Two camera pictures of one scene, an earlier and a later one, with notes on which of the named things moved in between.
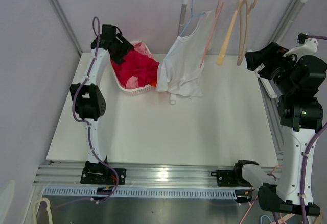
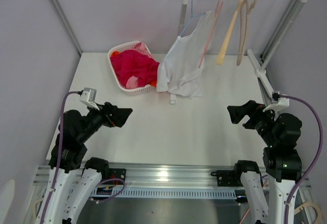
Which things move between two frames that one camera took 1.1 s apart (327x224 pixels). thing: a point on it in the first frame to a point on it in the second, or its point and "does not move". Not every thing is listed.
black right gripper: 270,56 to 237,112
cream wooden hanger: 221,53 does not move
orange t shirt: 154,83 does not move
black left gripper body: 121,50 to 106,119
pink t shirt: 133,81 does not move
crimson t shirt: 144,67 does not move
